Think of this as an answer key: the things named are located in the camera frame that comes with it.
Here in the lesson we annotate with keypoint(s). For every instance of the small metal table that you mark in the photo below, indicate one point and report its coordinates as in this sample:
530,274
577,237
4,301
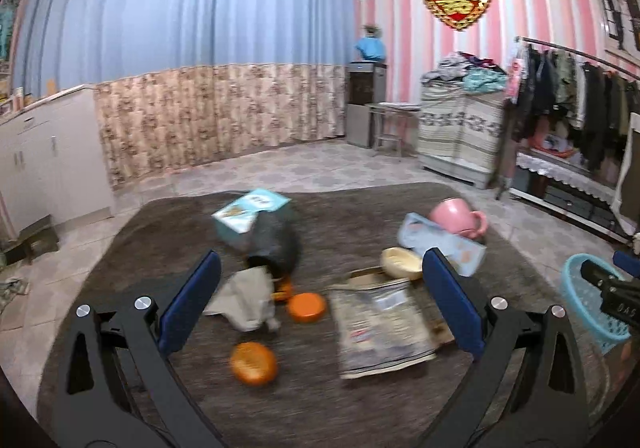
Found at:
395,110

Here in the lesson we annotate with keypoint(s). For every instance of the green wall poster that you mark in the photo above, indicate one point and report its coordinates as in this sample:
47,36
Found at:
7,25

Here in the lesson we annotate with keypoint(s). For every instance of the crumpled cloth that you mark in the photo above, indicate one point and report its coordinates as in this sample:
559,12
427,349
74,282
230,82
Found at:
10,290

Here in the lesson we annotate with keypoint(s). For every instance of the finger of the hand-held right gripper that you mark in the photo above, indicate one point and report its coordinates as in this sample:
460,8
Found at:
597,274
627,259

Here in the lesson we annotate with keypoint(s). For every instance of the orange snack packet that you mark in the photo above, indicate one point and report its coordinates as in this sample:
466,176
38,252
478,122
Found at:
282,290

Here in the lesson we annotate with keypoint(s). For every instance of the pile of clothes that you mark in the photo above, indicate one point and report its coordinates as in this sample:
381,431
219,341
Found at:
465,70

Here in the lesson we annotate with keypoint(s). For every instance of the metal clothes rack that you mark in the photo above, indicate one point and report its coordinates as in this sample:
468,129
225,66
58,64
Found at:
560,48

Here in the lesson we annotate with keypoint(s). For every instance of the low shelf with lace cloth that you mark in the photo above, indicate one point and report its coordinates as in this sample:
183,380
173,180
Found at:
565,173

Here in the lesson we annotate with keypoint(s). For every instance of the small wooden stool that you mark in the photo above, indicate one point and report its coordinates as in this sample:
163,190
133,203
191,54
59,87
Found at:
35,233

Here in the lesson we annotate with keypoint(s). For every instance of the blue floral curtain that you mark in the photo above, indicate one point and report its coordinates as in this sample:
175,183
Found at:
200,28

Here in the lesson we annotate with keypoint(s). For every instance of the pink mug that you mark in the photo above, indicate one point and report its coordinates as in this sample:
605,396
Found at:
452,215

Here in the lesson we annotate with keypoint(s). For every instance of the orange round lid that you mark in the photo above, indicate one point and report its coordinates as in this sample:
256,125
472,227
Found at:
306,306

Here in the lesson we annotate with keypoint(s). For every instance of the blue covered water bottle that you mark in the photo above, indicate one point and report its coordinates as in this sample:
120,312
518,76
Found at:
371,49

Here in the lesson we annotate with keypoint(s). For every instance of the pile of small boxes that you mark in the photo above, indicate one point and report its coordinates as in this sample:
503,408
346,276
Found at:
12,100

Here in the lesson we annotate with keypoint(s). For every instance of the water dispenser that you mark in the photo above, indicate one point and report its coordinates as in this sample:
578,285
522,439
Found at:
365,98

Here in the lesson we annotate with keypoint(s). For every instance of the black ribbed cylinder bin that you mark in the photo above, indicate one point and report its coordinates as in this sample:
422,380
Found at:
275,243

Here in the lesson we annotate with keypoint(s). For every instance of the printed plastic bag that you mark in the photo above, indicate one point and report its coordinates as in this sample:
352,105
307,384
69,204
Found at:
380,328

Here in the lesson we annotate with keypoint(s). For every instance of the patterned cloth covered cabinet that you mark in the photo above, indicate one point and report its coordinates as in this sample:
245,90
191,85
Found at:
460,128

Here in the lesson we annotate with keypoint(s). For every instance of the dark wall poster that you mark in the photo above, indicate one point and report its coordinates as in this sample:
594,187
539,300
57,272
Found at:
617,8

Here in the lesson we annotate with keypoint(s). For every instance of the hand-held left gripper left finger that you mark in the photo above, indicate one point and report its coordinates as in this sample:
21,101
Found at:
192,303

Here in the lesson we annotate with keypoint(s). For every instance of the cream bowl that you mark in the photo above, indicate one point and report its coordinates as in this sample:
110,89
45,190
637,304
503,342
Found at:
397,260

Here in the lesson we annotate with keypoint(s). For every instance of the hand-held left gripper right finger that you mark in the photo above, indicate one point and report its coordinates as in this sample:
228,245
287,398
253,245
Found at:
450,298

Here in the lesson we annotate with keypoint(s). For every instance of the small potted plant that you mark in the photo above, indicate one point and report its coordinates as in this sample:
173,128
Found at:
371,30

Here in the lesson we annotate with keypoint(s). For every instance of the light blue cardboard box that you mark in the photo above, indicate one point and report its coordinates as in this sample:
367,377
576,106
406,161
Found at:
245,210

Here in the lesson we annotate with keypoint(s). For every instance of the light blue packet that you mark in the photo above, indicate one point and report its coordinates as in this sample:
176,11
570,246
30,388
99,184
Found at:
435,240

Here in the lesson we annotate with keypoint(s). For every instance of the blue plastic basket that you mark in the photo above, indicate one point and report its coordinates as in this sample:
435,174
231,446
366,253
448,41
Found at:
580,308

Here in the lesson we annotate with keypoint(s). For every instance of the brown shaggy rug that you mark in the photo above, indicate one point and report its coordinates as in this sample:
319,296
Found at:
350,213

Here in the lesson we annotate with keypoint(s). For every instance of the orange round object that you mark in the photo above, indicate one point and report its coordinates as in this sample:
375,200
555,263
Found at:
253,363

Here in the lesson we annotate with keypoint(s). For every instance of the white cabinet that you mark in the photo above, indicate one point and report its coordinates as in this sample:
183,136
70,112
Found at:
50,168

